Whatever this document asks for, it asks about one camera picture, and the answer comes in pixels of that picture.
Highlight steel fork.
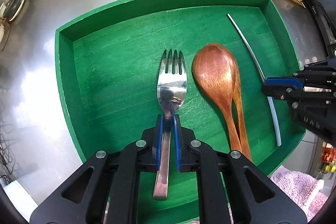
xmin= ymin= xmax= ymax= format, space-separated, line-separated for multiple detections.
xmin=153 ymin=50 xmax=187 ymax=201

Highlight large wooden spoon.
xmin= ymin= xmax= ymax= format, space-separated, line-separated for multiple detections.
xmin=192 ymin=43 xmax=252 ymax=160

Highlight pink towel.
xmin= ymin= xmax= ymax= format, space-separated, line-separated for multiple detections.
xmin=183 ymin=165 xmax=329 ymax=224

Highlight white appliance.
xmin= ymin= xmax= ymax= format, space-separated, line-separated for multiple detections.
xmin=4 ymin=180 xmax=38 ymax=222

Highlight green wooden tray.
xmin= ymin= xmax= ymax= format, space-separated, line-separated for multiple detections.
xmin=54 ymin=0 xmax=306 ymax=224

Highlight black cables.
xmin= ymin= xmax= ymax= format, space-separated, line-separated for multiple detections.
xmin=0 ymin=87 xmax=22 ymax=183

